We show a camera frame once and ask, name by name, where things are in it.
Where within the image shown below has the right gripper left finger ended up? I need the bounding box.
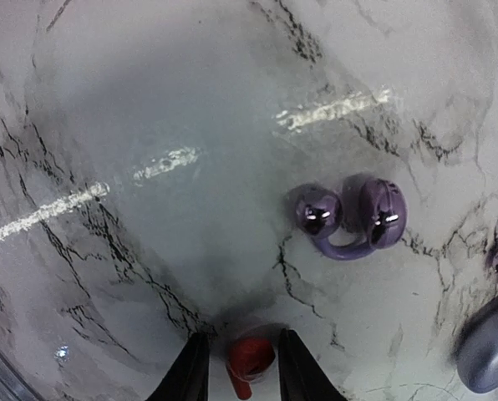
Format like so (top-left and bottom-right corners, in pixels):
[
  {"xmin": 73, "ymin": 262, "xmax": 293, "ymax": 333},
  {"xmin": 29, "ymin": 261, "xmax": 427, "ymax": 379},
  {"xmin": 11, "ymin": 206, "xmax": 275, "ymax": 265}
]
[{"xmin": 148, "ymin": 332, "xmax": 210, "ymax": 401}]

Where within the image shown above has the grey blue charging case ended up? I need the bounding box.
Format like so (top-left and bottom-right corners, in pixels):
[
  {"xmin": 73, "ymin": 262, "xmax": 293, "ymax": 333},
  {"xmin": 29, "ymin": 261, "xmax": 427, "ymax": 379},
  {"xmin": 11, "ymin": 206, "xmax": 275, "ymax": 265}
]
[{"xmin": 455, "ymin": 296, "xmax": 498, "ymax": 393}]

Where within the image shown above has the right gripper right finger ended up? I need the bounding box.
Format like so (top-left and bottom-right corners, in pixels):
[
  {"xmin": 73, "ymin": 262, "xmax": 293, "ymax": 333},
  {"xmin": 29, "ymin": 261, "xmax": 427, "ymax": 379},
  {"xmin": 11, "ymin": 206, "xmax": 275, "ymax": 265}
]
[{"xmin": 278, "ymin": 328, "xmax": 345, "ymax": 401}]

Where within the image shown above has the red earbud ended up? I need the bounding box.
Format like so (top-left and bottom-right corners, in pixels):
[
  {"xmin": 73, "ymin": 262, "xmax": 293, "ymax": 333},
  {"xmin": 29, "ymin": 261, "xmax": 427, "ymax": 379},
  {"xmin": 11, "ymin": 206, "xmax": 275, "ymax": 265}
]
[{"xmin": 226, "ymin": 337, "xmax": 275, "ymax": 400}]

